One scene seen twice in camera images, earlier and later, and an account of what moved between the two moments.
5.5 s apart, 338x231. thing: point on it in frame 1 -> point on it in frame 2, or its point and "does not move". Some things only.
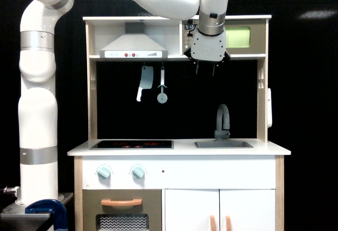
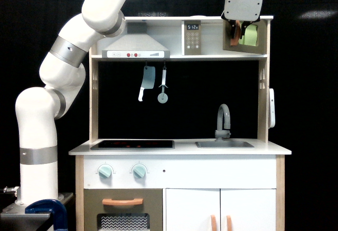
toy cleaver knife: x=147 y=80 does not move
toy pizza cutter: x=162 y=98 does not move
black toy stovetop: x=133 y=145 does not move
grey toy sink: x=223 y=145 does not move
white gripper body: x=208 y=48 -> x=241 y=5
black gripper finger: x=196 y=69 -> x=232 y=24
